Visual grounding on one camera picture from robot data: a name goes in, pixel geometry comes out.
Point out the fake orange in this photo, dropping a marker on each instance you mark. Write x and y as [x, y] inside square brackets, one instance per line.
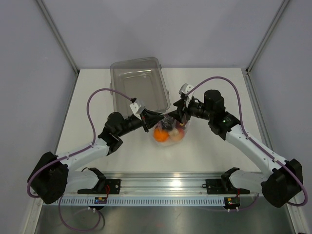
[160, 135]

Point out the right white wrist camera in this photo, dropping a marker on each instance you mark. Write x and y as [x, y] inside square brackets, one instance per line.
[185, 89]

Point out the fake dark red apple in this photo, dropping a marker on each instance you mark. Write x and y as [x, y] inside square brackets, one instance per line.
[184, 125]

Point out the left aluminium frame post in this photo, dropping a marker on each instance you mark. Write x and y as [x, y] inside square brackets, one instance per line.
[58, 37]

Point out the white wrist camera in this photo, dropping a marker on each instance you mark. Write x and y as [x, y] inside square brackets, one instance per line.
[137, 108]
[185, 89]

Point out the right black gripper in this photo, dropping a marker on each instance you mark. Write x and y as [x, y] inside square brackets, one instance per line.
[183, 108]

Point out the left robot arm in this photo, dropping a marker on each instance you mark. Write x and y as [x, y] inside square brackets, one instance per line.
[55, 175]

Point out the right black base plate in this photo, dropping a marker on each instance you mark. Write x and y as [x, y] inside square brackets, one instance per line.
[217, 186]

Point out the fake peach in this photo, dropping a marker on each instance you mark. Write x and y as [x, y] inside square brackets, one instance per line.
[176, 135]

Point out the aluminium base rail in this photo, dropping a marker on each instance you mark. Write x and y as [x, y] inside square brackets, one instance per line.
[178, 184]

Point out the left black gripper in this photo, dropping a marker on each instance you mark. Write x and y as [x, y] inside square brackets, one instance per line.
[150, 118]

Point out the aluminium frame post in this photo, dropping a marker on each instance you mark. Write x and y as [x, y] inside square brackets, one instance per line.
[268, 33]
[58, 37]

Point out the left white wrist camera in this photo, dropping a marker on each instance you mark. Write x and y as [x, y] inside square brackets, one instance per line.
[137, 108]

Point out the right aluminium frame post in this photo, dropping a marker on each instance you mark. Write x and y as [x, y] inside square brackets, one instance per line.
[268, 33]

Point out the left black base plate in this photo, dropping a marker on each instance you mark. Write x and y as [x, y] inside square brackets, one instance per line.
[108, 186]

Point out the white slotted cable duct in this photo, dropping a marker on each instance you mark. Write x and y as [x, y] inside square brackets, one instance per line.
[144, 201]

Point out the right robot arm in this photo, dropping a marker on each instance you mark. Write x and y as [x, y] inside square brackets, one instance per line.
[281, 179]

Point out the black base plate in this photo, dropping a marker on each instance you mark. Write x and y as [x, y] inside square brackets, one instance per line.
[217, 186]
[108, 186]

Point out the grey transparent plastic container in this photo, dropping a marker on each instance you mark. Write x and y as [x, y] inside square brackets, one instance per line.
[142, 79]

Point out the clear zip top bag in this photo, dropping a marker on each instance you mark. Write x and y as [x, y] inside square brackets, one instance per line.
[169, 131]

